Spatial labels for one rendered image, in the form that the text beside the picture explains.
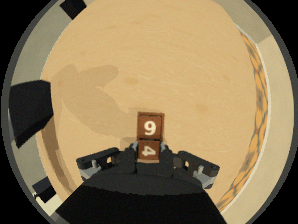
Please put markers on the brown wooden tray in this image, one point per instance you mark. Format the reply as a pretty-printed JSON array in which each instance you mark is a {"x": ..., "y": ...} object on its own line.
[{"x": 151, "y": 114}]

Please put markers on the brown calendar cube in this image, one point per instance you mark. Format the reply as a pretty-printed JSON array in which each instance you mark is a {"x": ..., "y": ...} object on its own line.
[
  {"x": 150, "y": 127},
  {"x": 148, "y": 149}
]

